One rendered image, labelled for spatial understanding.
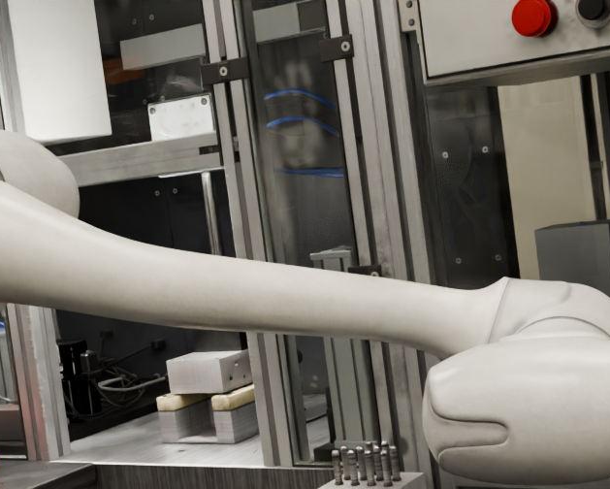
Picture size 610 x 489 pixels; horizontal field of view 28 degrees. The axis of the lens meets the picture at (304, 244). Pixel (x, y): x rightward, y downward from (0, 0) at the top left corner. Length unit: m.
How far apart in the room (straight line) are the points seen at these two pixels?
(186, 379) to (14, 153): 0.70
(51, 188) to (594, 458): 0.57
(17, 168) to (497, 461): 0.51
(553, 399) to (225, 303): 0.27
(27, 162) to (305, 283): 0.31
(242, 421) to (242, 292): 0.78
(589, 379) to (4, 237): 0.45
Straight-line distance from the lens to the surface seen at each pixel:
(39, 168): 1.16
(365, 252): 1.42
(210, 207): 1.79
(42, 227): 0.96
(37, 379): 1.78
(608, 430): 0.85
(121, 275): 0.94
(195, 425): 1.80
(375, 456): 1.33
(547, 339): 0.89
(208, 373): 1.72
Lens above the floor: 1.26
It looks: 3 degrees down
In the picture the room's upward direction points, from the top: 7 degrees counter-clockwise
